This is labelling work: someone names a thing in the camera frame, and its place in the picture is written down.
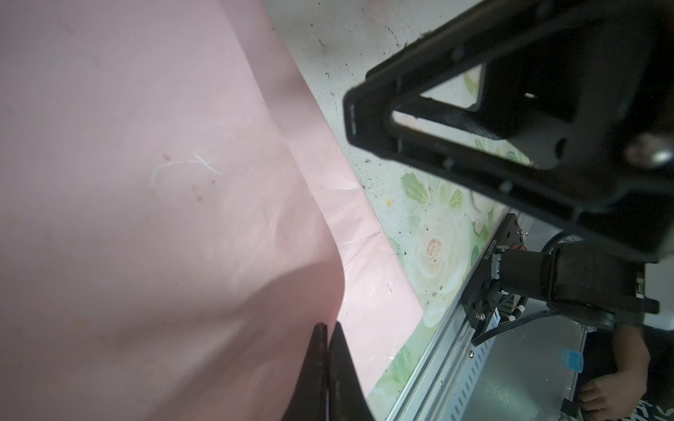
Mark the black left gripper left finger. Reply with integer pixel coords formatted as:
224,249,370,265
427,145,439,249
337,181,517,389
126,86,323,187
282,323,329,421

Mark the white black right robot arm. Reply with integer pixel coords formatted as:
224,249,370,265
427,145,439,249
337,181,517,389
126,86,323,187
343,1,673,329

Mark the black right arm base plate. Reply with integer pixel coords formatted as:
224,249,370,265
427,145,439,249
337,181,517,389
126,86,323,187
459,213,525,339

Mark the purple and pink wrapping paper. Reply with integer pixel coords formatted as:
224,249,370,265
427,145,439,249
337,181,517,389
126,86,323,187
1,1,423,420

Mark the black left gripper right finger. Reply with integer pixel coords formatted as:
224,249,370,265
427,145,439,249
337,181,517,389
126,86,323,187
328,322,374,421

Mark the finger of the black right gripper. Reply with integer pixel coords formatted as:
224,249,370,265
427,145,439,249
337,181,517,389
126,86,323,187
343,1,673,261

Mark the aluminium frame rail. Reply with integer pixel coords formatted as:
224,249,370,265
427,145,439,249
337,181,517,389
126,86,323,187
368,296,586,420

